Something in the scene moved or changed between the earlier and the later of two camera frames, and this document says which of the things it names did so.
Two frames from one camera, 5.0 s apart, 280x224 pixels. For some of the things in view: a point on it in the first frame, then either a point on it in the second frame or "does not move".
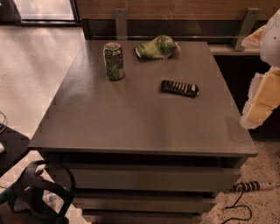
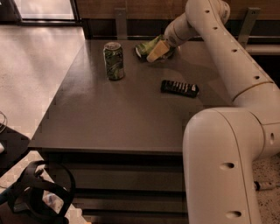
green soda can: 113,54 does not move
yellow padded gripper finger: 268,97 -> 159,50
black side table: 15,143 does not move
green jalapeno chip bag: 160,47 does not move
